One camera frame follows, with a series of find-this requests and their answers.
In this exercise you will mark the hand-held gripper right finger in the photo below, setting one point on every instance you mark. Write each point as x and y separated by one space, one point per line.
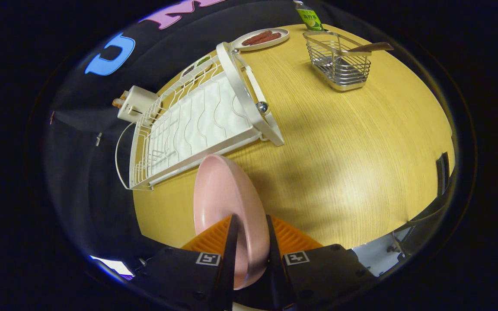
277 276

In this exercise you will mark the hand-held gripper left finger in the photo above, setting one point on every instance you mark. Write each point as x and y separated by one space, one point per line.
228 268

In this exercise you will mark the pink plate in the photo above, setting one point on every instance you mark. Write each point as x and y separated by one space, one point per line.
227 194

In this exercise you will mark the metal spoon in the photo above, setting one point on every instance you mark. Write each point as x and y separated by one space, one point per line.
374 46

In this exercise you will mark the beige round plate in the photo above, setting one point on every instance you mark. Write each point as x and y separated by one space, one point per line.
284 34

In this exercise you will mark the computer monitor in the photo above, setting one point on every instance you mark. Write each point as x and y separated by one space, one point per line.
110 264

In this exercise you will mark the white clip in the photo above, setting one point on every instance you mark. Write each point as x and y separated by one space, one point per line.
98 139

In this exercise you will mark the white toaster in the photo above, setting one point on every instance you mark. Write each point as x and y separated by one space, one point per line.
138 103

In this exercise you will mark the white sectioned bean tray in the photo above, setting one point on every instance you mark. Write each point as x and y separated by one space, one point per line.
203 60

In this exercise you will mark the red meat patty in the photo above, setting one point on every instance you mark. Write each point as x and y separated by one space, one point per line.
271 38
255 39

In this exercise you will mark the copper clip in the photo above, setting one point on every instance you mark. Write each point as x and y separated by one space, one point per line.
52 117

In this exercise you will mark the green drink bottle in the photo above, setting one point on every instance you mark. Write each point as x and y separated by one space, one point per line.
309 17

